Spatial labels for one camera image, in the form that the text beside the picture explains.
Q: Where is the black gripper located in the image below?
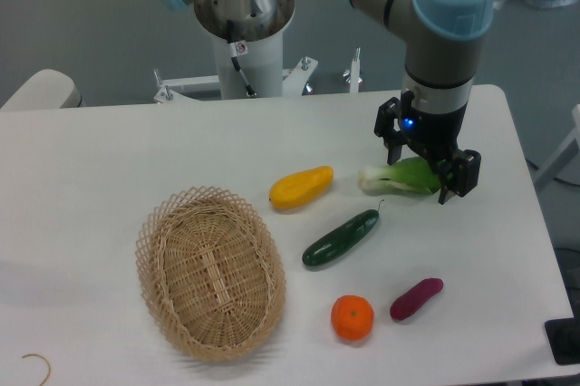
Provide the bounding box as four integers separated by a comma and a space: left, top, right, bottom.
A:
373, 91, 481, 205

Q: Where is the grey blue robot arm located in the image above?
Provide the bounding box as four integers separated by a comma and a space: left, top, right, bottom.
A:
163, 0, 494, 202

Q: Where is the green cucumber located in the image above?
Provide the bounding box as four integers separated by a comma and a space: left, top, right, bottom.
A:
301, 199, 384, 268

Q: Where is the green bok choy toy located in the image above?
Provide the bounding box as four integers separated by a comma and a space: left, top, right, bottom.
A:
358, 157, 440, 195

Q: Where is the yellow papaya toy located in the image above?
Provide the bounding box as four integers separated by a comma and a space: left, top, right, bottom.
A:
268, 166, 334, 210

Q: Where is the purple sweet potato toy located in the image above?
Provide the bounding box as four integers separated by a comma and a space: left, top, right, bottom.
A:
390, 277, 444, 322

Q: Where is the orange tangerine toy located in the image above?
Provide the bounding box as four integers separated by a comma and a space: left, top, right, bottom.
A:
331, 294, 374, 342

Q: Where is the black device at table edge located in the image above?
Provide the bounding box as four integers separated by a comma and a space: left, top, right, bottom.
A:
544, 318, 579, 366

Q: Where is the woven wicker basket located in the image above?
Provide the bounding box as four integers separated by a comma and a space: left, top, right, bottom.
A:
136, 186, 285, 362

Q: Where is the white chair back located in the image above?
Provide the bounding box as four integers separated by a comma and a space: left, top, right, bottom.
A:
1, 69, 84, 112

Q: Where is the tan rubber band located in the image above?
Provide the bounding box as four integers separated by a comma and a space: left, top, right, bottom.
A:
21, 353, 53, 385

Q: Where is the white frame at right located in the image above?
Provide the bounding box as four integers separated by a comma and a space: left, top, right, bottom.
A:
532, 105, 579, 190

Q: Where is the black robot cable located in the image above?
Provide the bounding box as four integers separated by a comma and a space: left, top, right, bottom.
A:
225, 18, 257, 98

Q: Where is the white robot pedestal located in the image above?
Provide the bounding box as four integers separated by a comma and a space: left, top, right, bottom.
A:
154, 0, 318, 103

